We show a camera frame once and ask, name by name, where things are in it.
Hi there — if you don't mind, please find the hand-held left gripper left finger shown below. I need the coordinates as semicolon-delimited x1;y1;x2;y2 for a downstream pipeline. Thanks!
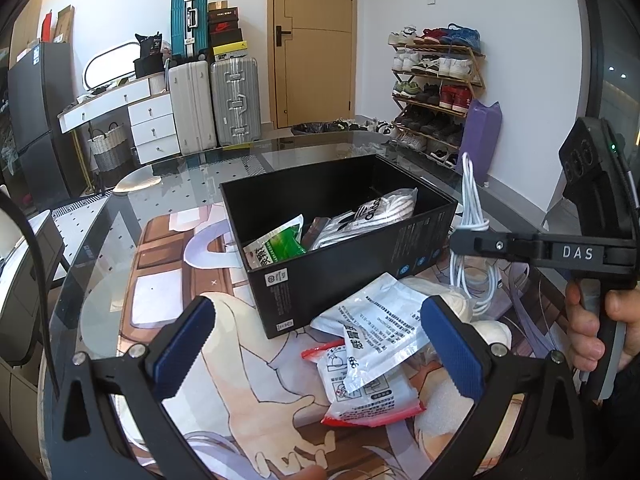
50;296;217;480

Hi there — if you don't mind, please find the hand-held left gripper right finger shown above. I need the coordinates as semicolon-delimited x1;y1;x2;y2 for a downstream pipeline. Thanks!
420;296;586;480

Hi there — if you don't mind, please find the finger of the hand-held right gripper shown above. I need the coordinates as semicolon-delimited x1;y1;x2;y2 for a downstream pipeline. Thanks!
449;227;546;268

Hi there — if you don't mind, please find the white cable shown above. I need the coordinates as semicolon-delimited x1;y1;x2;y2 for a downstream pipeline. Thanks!
448;152;501;313

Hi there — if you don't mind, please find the white plush toy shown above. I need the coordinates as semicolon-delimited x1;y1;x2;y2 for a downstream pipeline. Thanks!
400;277;473;323

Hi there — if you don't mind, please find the white printed packet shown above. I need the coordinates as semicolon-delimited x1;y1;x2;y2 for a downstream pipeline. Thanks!
310;272;431;395

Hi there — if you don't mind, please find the red and white packet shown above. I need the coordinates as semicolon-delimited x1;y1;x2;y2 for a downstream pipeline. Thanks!
301;342;427;428

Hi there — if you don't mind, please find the black cardboard box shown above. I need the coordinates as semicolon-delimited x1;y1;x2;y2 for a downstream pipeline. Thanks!
220;154;458;339

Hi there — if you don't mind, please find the person's right hand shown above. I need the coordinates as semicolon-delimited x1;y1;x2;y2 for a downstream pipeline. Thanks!
565;277;640;373

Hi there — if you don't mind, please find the printed cartoon table mat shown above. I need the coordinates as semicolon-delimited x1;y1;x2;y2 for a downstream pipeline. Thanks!
127;200;566;480

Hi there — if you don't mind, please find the purple bag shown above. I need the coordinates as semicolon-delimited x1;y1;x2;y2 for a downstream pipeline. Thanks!
461;100;502;186

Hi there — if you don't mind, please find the green and white packet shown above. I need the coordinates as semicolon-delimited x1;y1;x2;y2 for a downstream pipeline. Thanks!
243;214;308;270

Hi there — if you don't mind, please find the clear bag striped cloth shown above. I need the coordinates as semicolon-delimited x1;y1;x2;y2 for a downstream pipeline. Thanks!
307;187;418;251

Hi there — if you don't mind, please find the shoe rack with shoes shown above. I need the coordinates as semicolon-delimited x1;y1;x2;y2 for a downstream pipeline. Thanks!
389;24;485;168

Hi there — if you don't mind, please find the white round stool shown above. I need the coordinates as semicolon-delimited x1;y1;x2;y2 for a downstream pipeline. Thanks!
112;172;166;196

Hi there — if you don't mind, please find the beige drawer cabinet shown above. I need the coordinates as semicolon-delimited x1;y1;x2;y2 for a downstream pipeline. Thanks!
0;360;48;441

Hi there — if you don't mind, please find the wooden shoe rack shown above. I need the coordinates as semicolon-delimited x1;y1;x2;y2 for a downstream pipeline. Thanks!
389;42;487;168

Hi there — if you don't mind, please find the scattered pile of sneakers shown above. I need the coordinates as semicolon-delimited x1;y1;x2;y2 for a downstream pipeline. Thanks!
290;117;396;136

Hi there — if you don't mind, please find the woven grey basket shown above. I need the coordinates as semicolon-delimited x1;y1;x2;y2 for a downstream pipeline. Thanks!
87;122;135;173

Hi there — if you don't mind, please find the white desk with drawers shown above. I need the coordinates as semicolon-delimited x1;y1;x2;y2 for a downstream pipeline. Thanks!
57;75;182;165

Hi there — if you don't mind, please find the white suitcase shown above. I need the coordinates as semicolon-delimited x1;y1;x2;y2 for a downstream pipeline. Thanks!
167;59;217;156

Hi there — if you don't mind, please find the silver suitcase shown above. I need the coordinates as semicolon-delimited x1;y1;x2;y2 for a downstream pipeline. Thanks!
210;56;262;147

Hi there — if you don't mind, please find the wooden door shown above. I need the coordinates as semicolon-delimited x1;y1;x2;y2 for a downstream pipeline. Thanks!
266;0;358;130

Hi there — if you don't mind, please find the dark grey fridge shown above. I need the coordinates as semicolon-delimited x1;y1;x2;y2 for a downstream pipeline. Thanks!
7;41;86;208

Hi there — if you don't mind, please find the black bag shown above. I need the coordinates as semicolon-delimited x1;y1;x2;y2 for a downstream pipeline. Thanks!
132;55;168;80

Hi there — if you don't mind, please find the oval white framed mirror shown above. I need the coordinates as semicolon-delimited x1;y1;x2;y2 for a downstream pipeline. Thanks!
82;41;143;92

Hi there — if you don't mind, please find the teal suitcase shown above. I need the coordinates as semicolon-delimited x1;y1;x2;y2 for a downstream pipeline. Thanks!
171;0;210;63

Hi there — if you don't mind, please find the black shoe box white print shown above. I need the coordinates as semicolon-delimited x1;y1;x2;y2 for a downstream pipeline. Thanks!
207;1;239;22

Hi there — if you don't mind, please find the brown cardboard box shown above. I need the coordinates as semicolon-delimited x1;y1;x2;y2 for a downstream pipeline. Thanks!
52;5;75;43

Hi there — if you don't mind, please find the tan cardboard panel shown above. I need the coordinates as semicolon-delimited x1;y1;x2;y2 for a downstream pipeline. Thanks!
10;0;43;56

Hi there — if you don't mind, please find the black cable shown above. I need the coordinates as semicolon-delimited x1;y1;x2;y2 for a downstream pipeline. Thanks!
0;191;61;396

